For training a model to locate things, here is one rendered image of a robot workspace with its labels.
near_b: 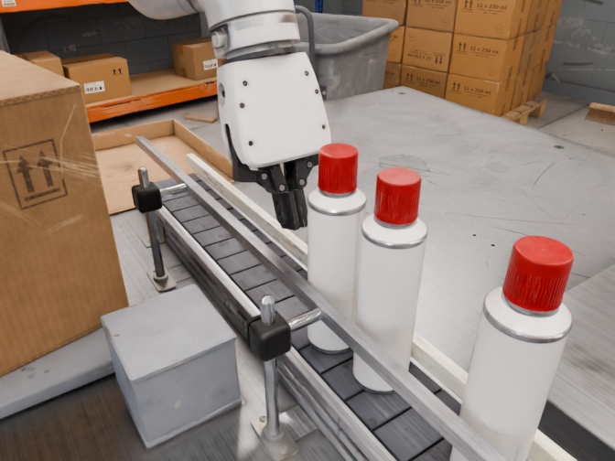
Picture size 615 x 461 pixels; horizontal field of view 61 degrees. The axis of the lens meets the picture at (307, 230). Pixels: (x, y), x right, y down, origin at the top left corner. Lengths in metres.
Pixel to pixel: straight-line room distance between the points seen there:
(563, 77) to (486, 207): 4.10
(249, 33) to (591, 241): 0.61
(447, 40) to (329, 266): 3.29
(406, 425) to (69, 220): 0.37
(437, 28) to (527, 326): 3.44
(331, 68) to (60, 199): 1.96
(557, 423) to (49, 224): 0.51
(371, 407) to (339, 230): 0.16
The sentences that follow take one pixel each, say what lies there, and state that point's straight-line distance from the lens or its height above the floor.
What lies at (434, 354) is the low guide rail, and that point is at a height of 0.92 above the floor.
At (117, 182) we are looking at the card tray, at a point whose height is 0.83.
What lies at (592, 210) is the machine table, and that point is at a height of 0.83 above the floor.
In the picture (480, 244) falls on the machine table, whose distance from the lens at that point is 0.83.
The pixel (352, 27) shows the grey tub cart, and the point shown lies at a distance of 3.14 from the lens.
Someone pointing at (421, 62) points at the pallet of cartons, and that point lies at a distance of 3.81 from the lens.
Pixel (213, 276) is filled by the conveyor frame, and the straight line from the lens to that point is 0.65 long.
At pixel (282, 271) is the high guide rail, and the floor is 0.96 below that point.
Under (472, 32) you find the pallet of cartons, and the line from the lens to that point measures 3.60.
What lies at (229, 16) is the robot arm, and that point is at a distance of 0.50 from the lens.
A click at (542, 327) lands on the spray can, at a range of 0.34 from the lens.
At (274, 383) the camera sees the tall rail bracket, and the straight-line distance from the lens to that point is 0.47.
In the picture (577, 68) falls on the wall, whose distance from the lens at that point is 4.94.
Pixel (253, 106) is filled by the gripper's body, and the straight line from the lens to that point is 0.49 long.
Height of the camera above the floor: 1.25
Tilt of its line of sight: 31 degrees down
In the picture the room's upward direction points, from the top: straight up
